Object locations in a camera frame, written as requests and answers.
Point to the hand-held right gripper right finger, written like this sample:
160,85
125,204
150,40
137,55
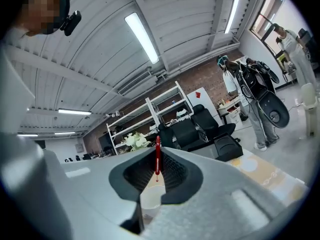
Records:
212,209

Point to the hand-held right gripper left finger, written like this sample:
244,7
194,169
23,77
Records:
95,199

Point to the white cup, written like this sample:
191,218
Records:
150,199

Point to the red thin stick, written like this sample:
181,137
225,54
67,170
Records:
158,156

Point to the black swivel chair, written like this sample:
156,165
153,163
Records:
86,156

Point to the black television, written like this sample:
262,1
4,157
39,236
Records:
105,141

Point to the black open box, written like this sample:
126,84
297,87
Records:
228,147

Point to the white flower bouquet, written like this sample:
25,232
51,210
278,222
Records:
136,141

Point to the wide white shelving unit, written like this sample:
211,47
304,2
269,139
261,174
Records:
117,131

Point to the ceiling tube lamp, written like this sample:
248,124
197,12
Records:
142,37
64,133
75,112
231,15

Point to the white round device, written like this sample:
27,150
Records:
153,127
181,112

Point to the small white desk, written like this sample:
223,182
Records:
230,111

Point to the white panel with red diamond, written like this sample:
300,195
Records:
205,104

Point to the narrow white shelving unit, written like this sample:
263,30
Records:
172,101

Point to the ceiling air vent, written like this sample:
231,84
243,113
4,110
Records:
137,82

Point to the white trash can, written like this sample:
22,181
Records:
310,109

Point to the black mesh office chair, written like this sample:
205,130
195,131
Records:
308,42

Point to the person's head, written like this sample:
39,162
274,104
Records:
40,11

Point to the dark-framed window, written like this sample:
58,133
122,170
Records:
265,16

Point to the grey wall box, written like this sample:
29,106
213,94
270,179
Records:
79,148

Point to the black head camera with band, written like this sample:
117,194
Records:
72,22

